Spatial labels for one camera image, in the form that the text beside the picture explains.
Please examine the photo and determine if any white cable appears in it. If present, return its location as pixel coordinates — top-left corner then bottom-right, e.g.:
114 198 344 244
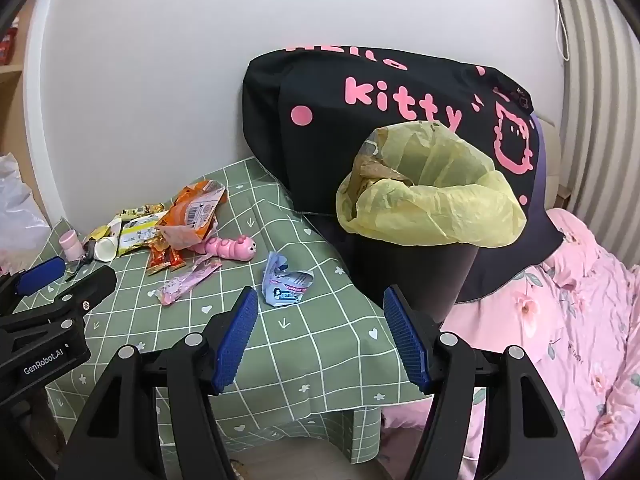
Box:
547 0 572 62

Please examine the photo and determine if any pink floral bedsheet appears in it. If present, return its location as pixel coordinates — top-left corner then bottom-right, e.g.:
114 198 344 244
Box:
382 207 640 480

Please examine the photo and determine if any red packet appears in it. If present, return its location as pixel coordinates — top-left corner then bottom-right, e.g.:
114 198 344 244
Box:
0 27 19 66

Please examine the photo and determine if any orange snack wrapper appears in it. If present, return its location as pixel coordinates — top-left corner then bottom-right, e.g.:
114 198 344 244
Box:
156 180 229 252

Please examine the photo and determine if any green checked tablecloth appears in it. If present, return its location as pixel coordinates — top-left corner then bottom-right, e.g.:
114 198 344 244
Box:
12 156 433 466

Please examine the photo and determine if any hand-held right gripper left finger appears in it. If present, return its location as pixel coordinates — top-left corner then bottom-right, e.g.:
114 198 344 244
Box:
54 286 259 480

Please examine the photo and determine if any pink caterpillar toy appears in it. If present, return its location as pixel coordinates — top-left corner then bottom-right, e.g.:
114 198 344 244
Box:
196 234 260 263

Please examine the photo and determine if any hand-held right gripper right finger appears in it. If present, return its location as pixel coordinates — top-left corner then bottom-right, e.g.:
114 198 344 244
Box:
382 285 588 480

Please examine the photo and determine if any yellow bin liner bag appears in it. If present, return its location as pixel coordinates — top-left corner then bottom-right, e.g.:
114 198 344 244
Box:
336 121 528 250

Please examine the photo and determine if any black trash bin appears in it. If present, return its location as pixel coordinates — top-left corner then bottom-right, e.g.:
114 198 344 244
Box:
350 232 481 326

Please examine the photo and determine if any wooden shelf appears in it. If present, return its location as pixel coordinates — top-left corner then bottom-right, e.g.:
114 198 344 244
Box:
0 5 32 161

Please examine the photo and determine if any yellow snack packet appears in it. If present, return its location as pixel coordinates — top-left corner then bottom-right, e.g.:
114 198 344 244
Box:
117 215 164 256

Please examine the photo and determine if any white plastic bag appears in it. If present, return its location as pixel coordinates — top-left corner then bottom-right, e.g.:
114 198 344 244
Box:
0 152 52 273

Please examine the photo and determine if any pink printed wrapper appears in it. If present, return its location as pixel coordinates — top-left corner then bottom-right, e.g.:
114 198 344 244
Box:
159 259 222 306

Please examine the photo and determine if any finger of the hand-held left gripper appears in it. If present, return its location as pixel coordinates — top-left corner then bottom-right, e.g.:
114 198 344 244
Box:
27 265 119 313
0 257 67 311

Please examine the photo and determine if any pink white small packet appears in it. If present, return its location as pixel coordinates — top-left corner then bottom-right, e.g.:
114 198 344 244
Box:
261 251 315 307

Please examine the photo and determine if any small yellow wrapper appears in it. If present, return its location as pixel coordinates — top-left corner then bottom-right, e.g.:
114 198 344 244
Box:
84 225 114 247

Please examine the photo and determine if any brown yellow candy wrapper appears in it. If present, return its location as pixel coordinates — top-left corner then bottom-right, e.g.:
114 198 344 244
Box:
120 203 166 217

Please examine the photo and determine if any pink round canister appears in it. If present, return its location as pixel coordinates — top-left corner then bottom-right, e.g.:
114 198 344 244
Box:
59 229 84 261

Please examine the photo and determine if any striped beige curtain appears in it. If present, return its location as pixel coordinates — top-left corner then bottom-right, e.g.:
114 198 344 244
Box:
552 0 640 281

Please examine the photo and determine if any black bag pink print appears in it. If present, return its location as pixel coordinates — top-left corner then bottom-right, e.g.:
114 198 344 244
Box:
241 44 566 303

